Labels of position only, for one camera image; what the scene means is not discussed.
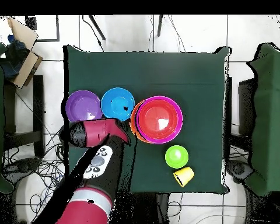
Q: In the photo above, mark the large orange bowl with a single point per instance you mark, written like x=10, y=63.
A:
x=133, y=123

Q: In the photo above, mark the red-orange bowl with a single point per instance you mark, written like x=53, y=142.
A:
x=154, y=116

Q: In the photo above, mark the large pink bowl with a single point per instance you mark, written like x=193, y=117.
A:
x=180, y=121

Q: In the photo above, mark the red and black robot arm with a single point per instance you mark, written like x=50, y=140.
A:
x=95, y=133

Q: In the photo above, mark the medium blue bowl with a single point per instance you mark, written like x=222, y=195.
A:
x=116, y=102

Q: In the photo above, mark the small green bowl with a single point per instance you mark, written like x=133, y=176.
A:
x=176, y=156

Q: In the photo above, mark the purple bowl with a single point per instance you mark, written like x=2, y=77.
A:
x=84, y=107

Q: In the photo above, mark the dark green tablecloth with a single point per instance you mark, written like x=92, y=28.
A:
x=177, y=70

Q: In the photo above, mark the yellow cup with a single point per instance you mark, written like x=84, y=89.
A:
x=185, y=175

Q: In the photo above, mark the black tripod leg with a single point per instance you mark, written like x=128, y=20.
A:
x=96, y=26
x=160, y=25

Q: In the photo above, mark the black stool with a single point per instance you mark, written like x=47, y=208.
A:
x=38, y=105

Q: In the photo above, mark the cardboard box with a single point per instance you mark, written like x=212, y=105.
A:
x=25, y=67

